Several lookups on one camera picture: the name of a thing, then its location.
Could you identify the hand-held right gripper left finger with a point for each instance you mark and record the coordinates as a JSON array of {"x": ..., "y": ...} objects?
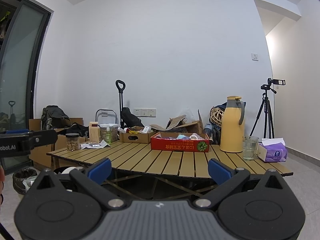
[{"x": 100, "y": 171}]

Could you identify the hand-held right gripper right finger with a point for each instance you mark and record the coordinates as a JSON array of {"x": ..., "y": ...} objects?
[{"x": 220, "y": 171}]

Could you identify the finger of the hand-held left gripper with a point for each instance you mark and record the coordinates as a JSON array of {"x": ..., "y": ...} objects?
[
  {"x": 40, "y": 140},
  {"x": 16, "y": 132}
]

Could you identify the red cardboard box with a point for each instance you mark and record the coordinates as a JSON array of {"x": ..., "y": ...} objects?
[{"x": 175, "y": 146}]

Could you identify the person's left hand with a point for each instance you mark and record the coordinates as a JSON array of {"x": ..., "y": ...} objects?
[{"x": 2, "y": 177}]

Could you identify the large open cardboard box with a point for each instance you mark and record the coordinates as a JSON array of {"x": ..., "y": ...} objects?
[{"x": 41, "y": 157}]

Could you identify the black backpack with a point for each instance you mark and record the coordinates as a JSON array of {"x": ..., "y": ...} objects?
[{"x": 53, "y": 117}]

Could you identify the silver foil packet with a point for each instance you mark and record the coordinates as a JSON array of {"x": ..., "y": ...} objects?
[{"x": 95, "y": 145}]

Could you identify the white paper leaflets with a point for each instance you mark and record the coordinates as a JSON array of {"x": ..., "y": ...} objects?
[{"x": 105, "y": 144}]

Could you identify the clear jar of snacks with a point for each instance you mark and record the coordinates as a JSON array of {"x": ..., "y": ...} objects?
[{"x": 72, "y": 143}]

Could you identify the black trash bin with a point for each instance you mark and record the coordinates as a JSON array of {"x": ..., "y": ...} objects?
[{"x": 21, "y": 177}]

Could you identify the green spray bottle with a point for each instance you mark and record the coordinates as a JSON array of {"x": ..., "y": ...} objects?
[{"x": 108, "y": 136}]

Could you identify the glass cup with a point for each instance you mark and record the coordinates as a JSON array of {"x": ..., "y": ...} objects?
[{"x": 250, "y": 150}]

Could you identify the tan carton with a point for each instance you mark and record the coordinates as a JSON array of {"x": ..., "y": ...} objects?
[{"x": 95, "y": 133}]

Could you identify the black cloth bag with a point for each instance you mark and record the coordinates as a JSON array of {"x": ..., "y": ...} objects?
[{"x": 77, "y": 130}]

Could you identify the clear container of nuts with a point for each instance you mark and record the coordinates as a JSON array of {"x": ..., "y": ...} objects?
[{"x": 114, "y": 132}]

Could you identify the white plastic bag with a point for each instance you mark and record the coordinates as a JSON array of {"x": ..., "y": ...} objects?
[{"x": 28, "y": 183}]

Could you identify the yellow thermos jug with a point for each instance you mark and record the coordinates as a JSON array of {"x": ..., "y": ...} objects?
[{"x": 230, "y": 130}]

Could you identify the blue bottle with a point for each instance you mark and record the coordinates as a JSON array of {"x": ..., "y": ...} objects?
[{"x": 208, "y": 129}]

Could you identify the white tube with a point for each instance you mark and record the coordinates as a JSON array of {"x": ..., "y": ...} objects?
[{"x": 121, "y": 129}]

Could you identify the cardboard box with open flaps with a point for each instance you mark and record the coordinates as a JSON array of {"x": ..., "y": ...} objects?
[{"x": 196, "y": 127}]

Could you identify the rattan ball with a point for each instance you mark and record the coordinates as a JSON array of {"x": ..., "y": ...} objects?
[{"x": 217, "y": 116}]

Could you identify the purple tissue pack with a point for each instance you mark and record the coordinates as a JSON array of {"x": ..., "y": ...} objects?
[{"x": 275, "y": 155}]

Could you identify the white plastic bottle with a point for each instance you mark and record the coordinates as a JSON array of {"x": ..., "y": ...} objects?
[{"x": 146, "y": 130}]

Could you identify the sliding glass door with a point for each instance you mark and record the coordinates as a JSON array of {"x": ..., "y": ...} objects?
[{"x": 20, "y": 67}]

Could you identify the brown paper bag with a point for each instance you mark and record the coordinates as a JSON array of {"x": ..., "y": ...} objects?
[{"x": 176, "y": 122}]

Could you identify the black tripod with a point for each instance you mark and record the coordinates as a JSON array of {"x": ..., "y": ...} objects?
[{"x": 265, "y": 88}]

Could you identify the white folding stool frame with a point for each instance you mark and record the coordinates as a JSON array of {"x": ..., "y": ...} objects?
[{"x": 106, "y": 110}]

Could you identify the wall socket panel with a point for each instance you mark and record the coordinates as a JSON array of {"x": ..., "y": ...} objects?
[{"x": 145, "y": 112}]

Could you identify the wall switch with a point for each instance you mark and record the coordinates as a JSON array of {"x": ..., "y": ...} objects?
[{"x": 254, "y": 56}]

